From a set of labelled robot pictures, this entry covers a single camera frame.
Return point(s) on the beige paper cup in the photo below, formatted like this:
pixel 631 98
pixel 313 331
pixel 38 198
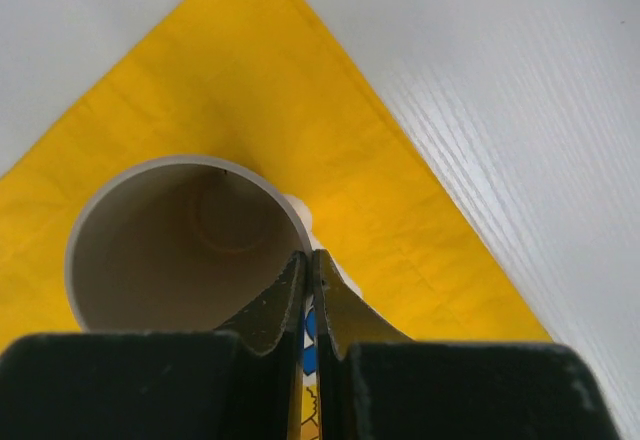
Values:
pixel 178 243

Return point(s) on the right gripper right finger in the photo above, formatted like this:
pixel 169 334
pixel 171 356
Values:
pixel 376 383

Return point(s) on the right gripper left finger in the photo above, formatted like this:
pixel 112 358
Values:
pixel 242 380

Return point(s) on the yellow Pikachu cloth placemat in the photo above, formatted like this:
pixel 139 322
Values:
pixel 261 83

